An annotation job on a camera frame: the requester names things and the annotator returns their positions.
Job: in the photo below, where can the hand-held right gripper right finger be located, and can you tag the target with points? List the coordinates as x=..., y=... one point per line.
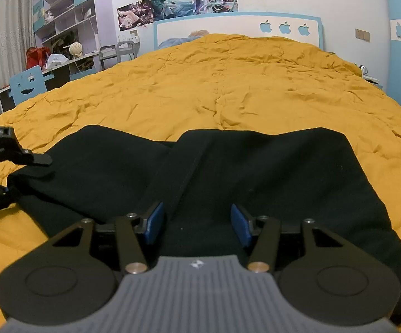
x=240, y=225

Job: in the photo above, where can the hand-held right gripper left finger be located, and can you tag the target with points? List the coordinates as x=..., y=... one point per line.
x=153, y=223

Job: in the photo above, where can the black pants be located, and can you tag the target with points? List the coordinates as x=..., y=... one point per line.
x=273, y=180

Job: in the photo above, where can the blue smiley chair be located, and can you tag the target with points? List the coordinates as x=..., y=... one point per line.
x=27, y=85

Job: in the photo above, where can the red bag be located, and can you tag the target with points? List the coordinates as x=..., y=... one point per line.
x=37, y=57

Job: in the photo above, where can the white plastic bag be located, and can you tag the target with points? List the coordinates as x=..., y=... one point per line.
x=56, y=61

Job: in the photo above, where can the patterned curtain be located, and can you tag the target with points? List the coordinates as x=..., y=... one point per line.
x=2, y=41

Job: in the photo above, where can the white desk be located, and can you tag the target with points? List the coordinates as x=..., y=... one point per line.
x=79, y=69

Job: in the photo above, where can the woven ball lamp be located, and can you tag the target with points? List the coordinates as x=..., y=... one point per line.
x=76, y=50

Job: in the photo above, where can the yellow blanket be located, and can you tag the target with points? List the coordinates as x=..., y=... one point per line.
x=221, y=93

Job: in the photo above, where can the white and blue shelf unit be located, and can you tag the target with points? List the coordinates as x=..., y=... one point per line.
x=65, y=10

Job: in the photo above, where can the blue printed pillow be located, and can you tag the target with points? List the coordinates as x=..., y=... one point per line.
x=176, y=40

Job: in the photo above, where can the white and blue headboard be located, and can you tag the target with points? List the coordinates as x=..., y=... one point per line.
x=238, y=24

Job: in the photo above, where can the white wall socket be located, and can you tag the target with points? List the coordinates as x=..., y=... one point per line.
x=134, y=35

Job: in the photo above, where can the pink-toned wall poster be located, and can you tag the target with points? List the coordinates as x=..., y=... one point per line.
x=134, y=15

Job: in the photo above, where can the white and black camera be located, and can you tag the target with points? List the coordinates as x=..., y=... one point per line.
x=364, y=70

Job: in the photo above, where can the dark green wall poster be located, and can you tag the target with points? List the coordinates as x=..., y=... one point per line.
x=171, y=7

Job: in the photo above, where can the pale blue wall poster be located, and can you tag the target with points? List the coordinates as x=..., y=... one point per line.
x=214, y=0

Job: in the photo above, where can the brown wall switch plate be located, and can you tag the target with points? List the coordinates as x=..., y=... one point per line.
x=362, y=34

